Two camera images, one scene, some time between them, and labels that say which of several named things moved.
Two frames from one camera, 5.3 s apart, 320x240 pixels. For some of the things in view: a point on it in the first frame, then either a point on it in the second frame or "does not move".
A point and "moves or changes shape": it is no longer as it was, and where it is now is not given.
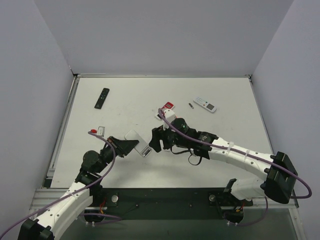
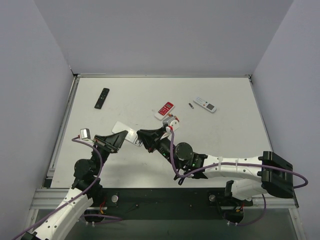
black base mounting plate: (106, 204) does not move
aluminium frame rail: (260, 203) does not move
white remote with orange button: (205, 104) does not move
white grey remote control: (141, 147) moves or changes shape
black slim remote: (101, 98) does not move
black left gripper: (115, 146) → (102, 144)
